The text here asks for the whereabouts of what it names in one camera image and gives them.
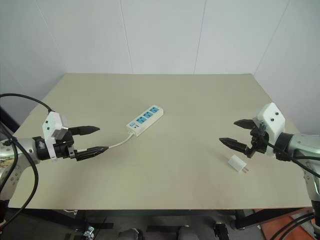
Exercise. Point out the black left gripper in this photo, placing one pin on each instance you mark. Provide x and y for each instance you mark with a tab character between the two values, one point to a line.
63	147

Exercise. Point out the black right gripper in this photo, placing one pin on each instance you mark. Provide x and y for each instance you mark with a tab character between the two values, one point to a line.
258	143

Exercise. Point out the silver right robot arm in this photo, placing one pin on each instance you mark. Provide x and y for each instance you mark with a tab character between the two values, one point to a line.
300	145

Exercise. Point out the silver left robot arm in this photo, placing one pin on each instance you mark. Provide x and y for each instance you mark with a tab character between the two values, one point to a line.
25	147

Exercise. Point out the white plug adapter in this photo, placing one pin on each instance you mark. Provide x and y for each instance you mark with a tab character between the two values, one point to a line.
237	163

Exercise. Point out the white power strip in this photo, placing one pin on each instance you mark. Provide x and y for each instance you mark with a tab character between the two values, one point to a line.
145	120

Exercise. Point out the metal caster clamp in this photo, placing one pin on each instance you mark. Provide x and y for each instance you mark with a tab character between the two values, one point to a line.
89	231

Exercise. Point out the black box under table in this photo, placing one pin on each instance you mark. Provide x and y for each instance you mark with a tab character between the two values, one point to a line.
221	230

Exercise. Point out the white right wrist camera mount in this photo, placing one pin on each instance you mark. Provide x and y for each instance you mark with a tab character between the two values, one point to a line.
271	122

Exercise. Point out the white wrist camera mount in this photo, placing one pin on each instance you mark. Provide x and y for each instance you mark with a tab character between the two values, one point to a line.
51	130
271	122

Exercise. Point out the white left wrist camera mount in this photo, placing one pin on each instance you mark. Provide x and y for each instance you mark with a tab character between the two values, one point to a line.
51	130

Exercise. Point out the black table frame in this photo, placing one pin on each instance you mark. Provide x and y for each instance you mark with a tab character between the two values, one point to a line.
155	217

